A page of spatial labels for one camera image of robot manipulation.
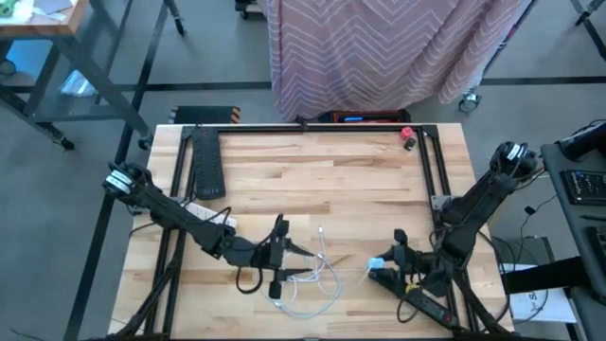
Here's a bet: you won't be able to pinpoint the white USB cable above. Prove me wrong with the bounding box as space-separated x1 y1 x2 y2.
283 253 332 297
258 225 343 319
272 274 323 314

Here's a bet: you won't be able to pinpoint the metal wheeled rack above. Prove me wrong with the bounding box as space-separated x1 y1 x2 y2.
456 0 544 115

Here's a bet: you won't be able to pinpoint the grey desk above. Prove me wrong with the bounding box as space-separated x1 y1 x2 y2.
541 140 606 341

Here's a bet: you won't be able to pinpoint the black stand leg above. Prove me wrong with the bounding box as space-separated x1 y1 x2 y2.
163 0 187 37
570 0 606 48

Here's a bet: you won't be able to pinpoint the black keypad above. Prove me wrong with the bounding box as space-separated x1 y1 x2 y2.
561 169 606 206

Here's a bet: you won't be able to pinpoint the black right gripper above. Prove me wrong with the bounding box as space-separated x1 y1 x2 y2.
378 229 430 291

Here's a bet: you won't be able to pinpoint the black keyboard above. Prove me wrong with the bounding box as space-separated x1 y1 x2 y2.
585 224 606 266

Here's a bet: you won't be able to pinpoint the black aluminium table frame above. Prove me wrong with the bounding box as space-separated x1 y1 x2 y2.
144 123 515 341

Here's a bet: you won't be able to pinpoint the narrow black power strip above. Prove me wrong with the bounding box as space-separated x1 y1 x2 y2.
367 269 460 332

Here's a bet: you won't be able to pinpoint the wide black power strip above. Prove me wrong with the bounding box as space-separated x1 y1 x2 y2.
190 126 227 201

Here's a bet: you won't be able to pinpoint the white paper sheet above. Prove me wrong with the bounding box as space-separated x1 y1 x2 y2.
504 264 578 324

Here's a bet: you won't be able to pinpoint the wooden side table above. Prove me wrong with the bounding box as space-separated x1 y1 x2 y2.
0 0 155 152

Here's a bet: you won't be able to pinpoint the black curved device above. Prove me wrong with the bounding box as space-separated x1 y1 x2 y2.
557 121 606 162

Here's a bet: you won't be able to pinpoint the red black toolbox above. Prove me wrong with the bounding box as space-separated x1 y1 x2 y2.
321 108 412 125

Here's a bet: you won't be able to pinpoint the black box yellow stripes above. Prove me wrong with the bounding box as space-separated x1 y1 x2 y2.
169 104 242 125

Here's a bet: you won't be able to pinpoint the pink chevron cloth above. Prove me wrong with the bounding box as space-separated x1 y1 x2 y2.
264 0 522 123

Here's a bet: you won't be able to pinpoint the white power strip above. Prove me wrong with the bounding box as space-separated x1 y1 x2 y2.
183 201 238 229

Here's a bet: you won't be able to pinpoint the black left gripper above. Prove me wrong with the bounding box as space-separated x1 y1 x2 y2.
255 217 316 299

